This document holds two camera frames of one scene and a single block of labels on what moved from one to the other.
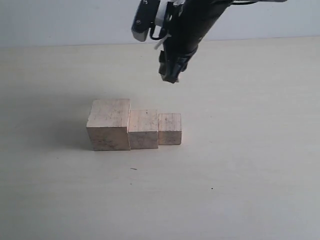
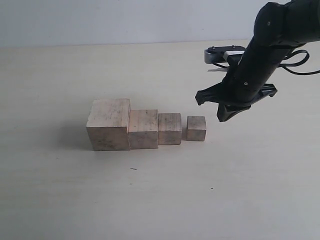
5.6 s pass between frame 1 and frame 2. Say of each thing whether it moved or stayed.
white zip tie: moved
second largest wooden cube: stayed
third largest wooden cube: stayed
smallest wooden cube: moved
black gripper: moved
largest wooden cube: stayed
